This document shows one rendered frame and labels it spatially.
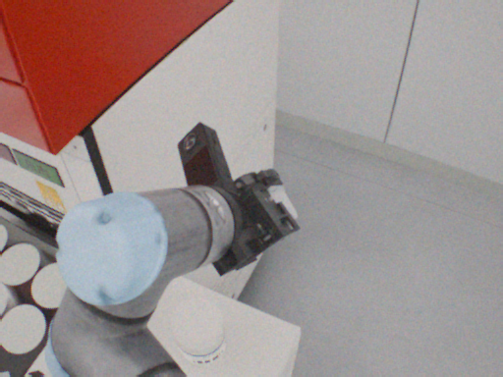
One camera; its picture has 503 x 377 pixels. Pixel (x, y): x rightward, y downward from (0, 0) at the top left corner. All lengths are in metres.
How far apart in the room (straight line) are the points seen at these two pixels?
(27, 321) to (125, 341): 0.53
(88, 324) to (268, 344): 0.38
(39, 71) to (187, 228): 0.29
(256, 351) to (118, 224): 0.43
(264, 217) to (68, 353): 0.24
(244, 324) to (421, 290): 1.33
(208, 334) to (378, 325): 1.28
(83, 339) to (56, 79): 0.32
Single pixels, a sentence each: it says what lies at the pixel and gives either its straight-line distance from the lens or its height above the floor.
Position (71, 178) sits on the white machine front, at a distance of 0.74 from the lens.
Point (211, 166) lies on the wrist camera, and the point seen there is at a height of 1.27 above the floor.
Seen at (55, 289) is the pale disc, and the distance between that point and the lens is 0.88.
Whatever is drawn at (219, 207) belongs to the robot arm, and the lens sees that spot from 0.39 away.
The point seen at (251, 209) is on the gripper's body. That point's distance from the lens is 0.47.
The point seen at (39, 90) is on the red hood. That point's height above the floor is 1.32.
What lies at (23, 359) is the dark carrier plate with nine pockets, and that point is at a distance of 0.85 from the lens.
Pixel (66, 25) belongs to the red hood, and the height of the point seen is 1.38.
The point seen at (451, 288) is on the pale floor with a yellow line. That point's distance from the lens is 2.01.
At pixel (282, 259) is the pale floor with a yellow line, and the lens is 1.91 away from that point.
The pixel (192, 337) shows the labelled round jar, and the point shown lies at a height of 1.06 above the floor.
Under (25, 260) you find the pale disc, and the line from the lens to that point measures 0.95.
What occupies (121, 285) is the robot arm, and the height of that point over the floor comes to 1.36.
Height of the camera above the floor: 1.61
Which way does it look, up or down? 49 degrees down
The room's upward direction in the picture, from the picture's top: straight up
